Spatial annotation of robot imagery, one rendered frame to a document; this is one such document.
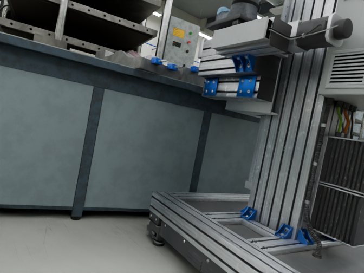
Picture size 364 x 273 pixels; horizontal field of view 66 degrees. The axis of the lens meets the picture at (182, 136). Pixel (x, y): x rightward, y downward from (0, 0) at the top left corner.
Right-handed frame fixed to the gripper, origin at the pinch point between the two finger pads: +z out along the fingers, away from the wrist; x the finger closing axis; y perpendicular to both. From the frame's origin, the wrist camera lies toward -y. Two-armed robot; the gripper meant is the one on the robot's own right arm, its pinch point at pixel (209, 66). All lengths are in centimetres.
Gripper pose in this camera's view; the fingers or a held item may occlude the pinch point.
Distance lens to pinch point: 173.9
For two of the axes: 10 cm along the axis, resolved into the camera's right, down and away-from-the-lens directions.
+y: 4.5, 0.5, -8.9
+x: 8.7, 2.1, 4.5
